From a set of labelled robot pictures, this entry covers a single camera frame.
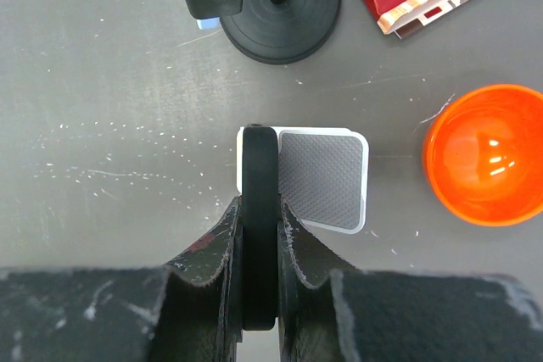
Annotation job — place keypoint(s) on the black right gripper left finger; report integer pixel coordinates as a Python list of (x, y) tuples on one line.
[(185, 310)]

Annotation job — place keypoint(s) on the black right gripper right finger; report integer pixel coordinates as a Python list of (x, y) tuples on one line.
[(329, 310)]

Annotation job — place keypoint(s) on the black smartphone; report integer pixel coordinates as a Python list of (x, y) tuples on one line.
[(260, 205)]

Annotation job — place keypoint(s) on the white plastic phone stand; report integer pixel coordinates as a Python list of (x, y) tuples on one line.
[(323, 175)]

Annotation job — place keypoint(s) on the black round-base phone stand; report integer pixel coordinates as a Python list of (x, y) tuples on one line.
[(277, 31)]

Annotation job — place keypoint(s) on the orange plastic bowl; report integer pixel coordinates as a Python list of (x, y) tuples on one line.
[(482, 155)]

